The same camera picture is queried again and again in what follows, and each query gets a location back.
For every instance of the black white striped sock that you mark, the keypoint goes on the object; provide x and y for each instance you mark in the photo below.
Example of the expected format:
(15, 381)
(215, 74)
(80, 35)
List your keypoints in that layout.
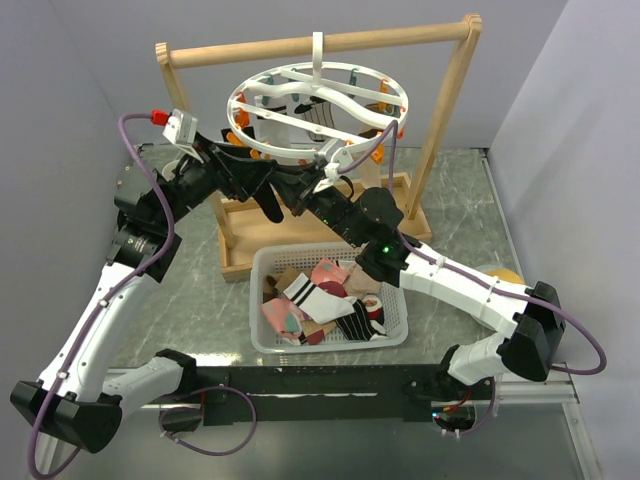
(316, 110)

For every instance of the white plastic laundry basket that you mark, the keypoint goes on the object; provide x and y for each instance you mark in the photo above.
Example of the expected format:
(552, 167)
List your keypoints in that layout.
(275, 259)

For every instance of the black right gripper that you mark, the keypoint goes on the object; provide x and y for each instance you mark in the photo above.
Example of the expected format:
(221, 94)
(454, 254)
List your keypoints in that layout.
(293, 188)

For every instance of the orange clothes peg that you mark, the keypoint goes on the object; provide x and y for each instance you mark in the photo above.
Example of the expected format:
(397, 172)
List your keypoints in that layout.
(378, 154)

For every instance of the aluminium rail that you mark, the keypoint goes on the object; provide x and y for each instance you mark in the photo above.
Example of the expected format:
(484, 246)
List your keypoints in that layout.
(535, 390)

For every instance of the pink sock left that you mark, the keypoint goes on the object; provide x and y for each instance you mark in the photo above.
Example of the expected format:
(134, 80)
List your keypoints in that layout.
(284, 317)

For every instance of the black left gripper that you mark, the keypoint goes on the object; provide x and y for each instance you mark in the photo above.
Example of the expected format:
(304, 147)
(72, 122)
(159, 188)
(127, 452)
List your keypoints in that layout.
(231, 179)

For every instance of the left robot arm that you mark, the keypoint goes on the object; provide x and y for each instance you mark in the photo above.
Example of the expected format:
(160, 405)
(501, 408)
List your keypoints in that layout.
(72, 400)

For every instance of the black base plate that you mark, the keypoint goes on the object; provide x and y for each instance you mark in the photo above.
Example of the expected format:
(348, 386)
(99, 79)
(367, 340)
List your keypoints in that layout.
(414, 391)

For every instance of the black sock white stripes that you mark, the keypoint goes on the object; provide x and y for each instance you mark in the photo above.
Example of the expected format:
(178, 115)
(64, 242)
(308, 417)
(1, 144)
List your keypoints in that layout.
(266, 199)

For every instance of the tan brown sock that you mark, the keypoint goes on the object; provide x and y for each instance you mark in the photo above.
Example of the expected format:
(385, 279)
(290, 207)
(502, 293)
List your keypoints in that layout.
(275, 284)

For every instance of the wooden hanger stand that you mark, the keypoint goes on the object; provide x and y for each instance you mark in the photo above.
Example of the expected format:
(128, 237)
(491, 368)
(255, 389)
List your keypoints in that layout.
(242, 232)

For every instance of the yellow dish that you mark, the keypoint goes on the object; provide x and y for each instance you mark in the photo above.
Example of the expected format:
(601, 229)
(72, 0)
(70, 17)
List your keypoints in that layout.
(506, 275)

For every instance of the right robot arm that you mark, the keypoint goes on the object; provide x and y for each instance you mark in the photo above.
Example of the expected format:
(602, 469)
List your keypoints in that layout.
(526, 322)

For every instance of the cream brown ribbed sock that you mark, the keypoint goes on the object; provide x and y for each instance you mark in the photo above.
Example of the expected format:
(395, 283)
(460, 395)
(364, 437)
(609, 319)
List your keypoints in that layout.
(369, 170)

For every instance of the red santa sock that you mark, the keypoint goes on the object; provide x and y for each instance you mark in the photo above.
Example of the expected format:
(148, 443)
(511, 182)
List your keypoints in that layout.
(374, 308)

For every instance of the beige folded sock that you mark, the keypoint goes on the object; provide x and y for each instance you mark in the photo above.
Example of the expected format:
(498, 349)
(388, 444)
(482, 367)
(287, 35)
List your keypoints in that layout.
(359, 283)

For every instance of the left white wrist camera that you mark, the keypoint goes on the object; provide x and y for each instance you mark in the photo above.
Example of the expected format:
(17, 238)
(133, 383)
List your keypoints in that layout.
(180, 130)

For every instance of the white round clip hanger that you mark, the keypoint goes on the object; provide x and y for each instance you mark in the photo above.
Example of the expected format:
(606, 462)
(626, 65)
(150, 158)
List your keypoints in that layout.
(289, 112)

